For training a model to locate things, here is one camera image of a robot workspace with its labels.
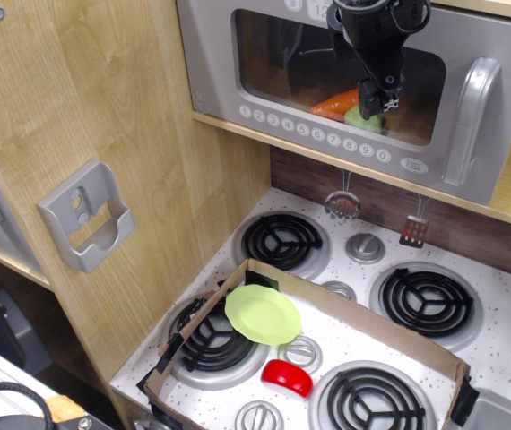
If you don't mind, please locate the centre grey stove knob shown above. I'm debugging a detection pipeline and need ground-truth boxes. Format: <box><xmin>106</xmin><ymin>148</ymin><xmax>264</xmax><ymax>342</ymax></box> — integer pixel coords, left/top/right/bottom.
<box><xmin>277</xmin><ymin>335</ymin><xmax>323</xmax><ymax>374</ymax></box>

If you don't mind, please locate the front right black burner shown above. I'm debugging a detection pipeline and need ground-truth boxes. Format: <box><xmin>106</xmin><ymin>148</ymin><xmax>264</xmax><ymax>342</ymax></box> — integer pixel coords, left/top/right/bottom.
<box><xmin>307</xmin><ymin>360</ymin><xmax>437</xmax><ymax>430</ymax></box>

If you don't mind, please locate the small toy spatula decoration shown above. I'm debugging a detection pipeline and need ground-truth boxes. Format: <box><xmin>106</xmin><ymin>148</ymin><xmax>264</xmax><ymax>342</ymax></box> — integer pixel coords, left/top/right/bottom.
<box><xmin>399</xmin><ymin>194</ymin><xmax>429</xmax><ymax>249</ymax></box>

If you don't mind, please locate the black braided cable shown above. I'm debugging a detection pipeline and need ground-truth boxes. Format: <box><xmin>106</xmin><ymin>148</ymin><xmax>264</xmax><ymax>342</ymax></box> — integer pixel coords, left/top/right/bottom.
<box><xmin>0</xmin><ymin>380</ymin><xmax>54</xmax><ymax>430</ymax></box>

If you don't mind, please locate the grey wall phone holder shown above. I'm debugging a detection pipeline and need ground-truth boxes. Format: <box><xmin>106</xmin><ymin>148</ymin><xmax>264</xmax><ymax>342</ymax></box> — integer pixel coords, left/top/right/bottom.
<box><xmin>37</xmin><ymin>159</ymin><xmax>135</xmax><ymax>273</ymax></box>

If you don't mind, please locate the round metal strainer decoration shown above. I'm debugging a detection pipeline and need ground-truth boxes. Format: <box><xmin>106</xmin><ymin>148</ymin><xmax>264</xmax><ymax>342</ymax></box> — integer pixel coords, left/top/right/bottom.
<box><xmin>324</xmin><ymin>169</ymin><xmax>361</xmax><ymax>221</ymax></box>

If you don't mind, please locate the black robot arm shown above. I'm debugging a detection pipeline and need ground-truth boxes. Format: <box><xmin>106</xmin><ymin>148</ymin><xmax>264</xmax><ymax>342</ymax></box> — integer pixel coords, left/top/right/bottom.
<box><xmin>326</xmin><ymin>0</ymin><xmax>431</xmax><ymax>120</ymax></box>

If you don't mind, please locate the front left black burner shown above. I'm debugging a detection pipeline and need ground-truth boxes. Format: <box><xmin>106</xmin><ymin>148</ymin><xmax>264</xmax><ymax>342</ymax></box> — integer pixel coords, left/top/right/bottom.
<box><xmin>171</xmin><ymin>298</ymin><xmax>270</xmax><ymax>391</ymax></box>

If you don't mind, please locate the back right black burner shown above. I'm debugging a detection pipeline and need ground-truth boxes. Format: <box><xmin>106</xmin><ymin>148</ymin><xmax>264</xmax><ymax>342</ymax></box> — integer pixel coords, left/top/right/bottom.
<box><xmin>368</xmin><ymin>262</ymin><xmax>484</xmax><ymax>353</ymax></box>

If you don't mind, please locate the green toy lettuce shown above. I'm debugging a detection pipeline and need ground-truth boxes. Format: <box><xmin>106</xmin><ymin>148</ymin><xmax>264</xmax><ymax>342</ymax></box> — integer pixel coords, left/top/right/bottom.
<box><xmin>344</xmin><ymin>106</ymin><xmax>385</xmax><ymax>133</ymax></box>

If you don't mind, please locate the front grey stove knob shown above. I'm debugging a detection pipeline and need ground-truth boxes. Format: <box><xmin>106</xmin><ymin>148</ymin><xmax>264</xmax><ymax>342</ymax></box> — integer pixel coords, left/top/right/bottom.
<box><xmin>235</xmin><ymin>400</ymin><xmax>284</xmax><ymax>430</ymax></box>

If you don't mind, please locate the brown cardboard barrier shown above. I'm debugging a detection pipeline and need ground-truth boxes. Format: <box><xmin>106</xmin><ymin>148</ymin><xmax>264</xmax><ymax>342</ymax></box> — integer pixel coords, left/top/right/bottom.
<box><xmin>140</xmin><ymin>260</ymin><xmax>471</xmax><ymax>429</ymax></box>

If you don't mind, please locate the orange toy carrot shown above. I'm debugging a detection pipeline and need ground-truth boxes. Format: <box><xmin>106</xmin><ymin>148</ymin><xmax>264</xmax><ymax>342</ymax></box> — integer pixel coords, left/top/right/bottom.
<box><xmin>309</xmin><ymin>89</ymin><xmax>359</xmax><ymax>122</ymax></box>

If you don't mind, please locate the grey toy sink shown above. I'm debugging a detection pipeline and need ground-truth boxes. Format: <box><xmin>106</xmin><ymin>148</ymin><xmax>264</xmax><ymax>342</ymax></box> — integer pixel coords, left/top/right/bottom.
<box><xmin>446</xmin><ymin>388</ymin><xmax>511</xmax><ymax>430</ymax></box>

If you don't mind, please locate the black burner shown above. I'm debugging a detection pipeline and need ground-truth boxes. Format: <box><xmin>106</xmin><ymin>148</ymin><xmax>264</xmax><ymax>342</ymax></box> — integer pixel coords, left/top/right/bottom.
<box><xmin>231</xmin><ymin>211</ymin><xmax>332</xmax><ymax>280</ymax></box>
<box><xmin>368</xmin><ymin>262</ymin><xmax>484</xmax><ymax>353</ymax></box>
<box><xmin>307</xmin><ymin>360</ymin><xmax>437</xmax><ymax>430</ymax></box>
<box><xmin>171</xmin><ymin>298</ymin><xmax>270</xmax><ymax>391</ymax></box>

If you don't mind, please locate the middle grey stove knob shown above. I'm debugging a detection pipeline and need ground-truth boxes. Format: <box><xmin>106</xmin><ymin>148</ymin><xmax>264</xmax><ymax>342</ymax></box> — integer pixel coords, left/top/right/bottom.
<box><xmin>321</xmin><ymin>280</ymin><xmax>357</xmax><ymax>302</ymax></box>

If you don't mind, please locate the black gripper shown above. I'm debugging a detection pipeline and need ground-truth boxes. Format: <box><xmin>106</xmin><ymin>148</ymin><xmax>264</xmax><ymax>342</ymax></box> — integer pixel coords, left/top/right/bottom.
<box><xmin>330</xmin><ymin>1</ymin><xmax>431</xmax><ymax>119</ymax></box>

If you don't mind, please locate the grey stove knob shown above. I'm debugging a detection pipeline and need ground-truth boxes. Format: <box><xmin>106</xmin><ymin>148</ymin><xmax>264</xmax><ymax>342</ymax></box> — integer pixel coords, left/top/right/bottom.
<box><xmin>235</xmin><ymin>400</ymin><xmax>284</xmax><ymax>430</ymax></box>
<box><xmin>277</xmin><ymin>335</ymin><xmax>323</xmax><ymax>374</ymax></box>
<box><xmin>345</xmin><ymin>233</ymin><xmax>385</xmax><ymax>264</ymax></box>
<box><xmin>321</xmin><ymin>280</ymin><xmax>357</xmax><ymax>302</ymax></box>

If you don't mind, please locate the grey toy microwave door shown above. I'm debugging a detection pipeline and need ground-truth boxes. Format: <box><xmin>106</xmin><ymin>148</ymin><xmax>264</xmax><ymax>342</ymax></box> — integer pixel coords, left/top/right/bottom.
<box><xmin>177</xmin><ymin>1</ymin><xmax>511</xmax><ymax>204</ymax></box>

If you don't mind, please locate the back left black burner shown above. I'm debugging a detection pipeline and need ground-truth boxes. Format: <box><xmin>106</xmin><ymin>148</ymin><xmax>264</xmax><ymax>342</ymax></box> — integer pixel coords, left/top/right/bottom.
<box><xmin>231</xmin><ymin>211</ymin><xmax>332</xmax><ymax>280</ymax></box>

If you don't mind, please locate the light green toy plate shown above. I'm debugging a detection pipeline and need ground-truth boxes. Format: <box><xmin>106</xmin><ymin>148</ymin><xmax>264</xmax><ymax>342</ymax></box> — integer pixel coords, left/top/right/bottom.
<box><xmin>224</xmin><ymin>284</ymin><xmax>302</xmax><ymax>346</ymax></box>

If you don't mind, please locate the back grey stove knob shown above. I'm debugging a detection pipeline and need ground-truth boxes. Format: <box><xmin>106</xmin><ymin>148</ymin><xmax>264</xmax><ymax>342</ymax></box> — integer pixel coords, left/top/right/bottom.
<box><xmin>345</xmin><ymin>233</ymin><xmax>385</xmax><ymax>264</ymax></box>

